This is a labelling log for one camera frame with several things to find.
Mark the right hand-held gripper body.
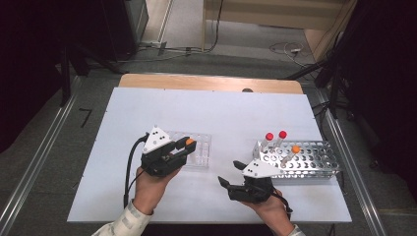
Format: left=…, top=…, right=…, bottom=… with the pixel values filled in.
left=228, top=159, right=284, bottom=204

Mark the clear acrylic tube rack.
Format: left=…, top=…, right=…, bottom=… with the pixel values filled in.
left=165, top=131, right=212, bottom=170

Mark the power strip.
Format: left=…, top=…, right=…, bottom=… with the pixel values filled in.
left=139, top=39, right=168, bottom=56

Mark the wooden table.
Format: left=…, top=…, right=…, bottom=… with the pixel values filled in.
left=118, top=73, right=304, bottom=95

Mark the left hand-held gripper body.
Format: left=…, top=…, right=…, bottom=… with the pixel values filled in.
left=141, top=125, right=190, bottom=178

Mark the dark curtain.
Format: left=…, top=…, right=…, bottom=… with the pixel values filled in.
left=340, top=0, right=417, bottom=193
left=0, top=0, right=106, bottom=153

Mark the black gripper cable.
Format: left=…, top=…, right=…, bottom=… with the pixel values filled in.
left=122, top=132, right=150, bottom=209
left=269, top=191, right=294, bottom=220

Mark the red capped clear tube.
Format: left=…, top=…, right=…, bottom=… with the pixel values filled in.
left=260, top=132, right=275, bottom=152
left=273, top=130, right=288, bottom=152

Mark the white floor cable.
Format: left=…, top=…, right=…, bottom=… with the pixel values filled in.
left=268, top=40, right=308, bottom=68

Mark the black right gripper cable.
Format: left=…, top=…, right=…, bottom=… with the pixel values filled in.
left=269, top=191, right=294, bottom=220

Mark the person's left hand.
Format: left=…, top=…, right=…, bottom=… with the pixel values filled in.
left=134, top=166, right=181, bottom=215

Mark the white board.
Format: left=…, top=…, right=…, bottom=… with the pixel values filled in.
left=67, top=87, right=352, bottom=224

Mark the wooden cabinet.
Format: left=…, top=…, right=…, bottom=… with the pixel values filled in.
left=203, top=0, right=358, bottom=62

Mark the black cabinet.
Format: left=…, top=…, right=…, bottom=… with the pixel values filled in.
left=97, top=0, right=149, bottom=62

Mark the aluminium floor rail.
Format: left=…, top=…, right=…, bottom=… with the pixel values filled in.
left=0, top=75, right=83, bottom=236
left=314, top=87, right=389, bottom=236

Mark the black metal stand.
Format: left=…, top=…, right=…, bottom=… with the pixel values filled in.
left=58, top=42, right=126, bottom=107
left=284, top=0, right=362, bottom=120

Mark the metal tube rack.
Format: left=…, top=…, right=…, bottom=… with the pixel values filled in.
left=252, top=140, right=343, bottom=181

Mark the person's right hand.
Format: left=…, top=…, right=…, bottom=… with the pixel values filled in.
left=243, top=191, right=291, bottom=227

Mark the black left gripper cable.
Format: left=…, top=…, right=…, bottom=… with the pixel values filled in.
left=122, top=132, right=150, bottom=209

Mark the black floor cable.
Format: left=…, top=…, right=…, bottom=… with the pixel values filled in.
left=137, top=0, right=224, bottom=63

